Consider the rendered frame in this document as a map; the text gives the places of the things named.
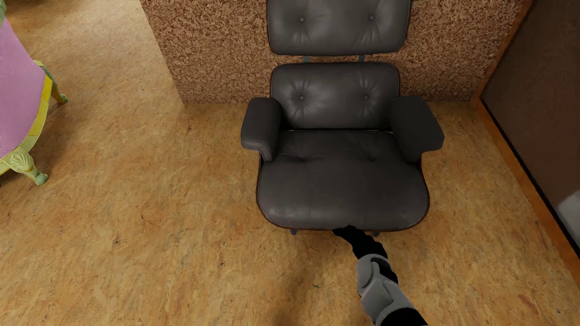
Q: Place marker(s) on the pink upholstered yellow-framed chair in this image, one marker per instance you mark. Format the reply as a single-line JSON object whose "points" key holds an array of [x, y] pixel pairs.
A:
{"points": [[18, 99]]}

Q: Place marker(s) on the orange wooden baseboard trim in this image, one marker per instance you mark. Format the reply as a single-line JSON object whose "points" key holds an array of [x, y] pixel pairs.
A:
{"points": [[521, 172]]}

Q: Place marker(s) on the dark grey leather armchair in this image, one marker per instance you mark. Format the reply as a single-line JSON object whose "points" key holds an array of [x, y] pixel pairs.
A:
{"points": [[340, 181]]}

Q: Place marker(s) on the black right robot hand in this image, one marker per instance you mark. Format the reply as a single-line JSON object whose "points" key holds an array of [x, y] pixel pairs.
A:
{"points": [[360, 242]]}

